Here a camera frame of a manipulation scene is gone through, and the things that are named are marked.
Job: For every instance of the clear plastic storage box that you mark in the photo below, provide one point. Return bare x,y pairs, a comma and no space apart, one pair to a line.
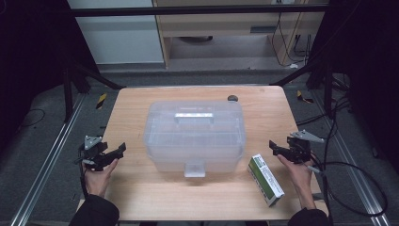
194,157

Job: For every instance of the person's right hand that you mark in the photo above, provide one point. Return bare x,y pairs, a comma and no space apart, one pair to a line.
298,177

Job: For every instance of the clear plastic storage bin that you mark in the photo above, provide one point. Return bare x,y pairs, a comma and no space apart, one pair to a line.
194,125

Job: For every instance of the black curtain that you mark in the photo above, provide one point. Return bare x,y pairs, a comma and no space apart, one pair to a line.
370,62
31,62

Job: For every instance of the black metal stand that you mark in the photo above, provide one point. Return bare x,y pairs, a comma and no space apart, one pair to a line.
327,88
67,94

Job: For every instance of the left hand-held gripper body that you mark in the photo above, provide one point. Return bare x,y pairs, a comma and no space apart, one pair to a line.
94,150

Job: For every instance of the white cabinet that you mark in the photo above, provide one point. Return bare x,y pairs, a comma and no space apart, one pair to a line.
119,37

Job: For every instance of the black horizontal frame bar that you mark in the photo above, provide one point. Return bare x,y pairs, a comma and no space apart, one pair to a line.
188,10

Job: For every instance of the wooden cabinet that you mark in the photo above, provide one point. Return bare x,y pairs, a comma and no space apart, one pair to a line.
226,25

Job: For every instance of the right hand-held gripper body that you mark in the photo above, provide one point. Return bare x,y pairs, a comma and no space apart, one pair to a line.
299,147

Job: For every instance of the person's left hand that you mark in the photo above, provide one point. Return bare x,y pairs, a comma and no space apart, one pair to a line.
98,180

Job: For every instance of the yellow and black tape strip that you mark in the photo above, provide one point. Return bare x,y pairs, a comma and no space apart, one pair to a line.
303,98
101,101

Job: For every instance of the green and white carton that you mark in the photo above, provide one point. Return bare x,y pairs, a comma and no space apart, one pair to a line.
265,179

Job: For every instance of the aluminium floor rail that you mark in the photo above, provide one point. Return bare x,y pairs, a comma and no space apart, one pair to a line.
47,160
354,169

